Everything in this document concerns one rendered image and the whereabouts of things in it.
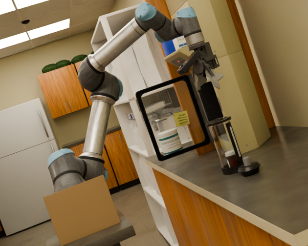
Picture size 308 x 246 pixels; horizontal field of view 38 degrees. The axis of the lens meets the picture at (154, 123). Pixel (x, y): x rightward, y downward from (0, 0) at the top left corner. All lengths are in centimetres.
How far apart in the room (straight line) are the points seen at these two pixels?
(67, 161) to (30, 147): 513
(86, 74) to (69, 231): 66
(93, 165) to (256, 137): 81
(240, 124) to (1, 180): 526
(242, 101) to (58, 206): 101
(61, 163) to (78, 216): 23
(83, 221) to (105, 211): 9
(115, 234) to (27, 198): 542
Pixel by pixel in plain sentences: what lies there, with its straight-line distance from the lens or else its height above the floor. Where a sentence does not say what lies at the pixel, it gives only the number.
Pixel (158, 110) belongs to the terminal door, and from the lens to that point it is 239.
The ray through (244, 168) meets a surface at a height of 98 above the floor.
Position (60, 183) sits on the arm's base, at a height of 115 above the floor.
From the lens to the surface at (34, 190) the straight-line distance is 699.
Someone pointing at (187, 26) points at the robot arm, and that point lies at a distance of 184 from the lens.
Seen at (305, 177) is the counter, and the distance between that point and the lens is 154.
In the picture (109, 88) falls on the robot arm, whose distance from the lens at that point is 200.
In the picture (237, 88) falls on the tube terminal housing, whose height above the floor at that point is 125.
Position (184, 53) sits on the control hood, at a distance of 211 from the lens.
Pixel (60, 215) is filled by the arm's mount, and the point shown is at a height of 105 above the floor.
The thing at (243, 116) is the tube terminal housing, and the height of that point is 110.
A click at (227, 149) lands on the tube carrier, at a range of 184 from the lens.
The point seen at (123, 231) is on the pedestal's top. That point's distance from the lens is 164.
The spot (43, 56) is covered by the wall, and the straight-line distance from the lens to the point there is 765.
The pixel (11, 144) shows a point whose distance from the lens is 695.
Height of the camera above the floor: 138
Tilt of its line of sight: 4 degrees down
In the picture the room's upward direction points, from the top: 19 degrees counter-clockwise
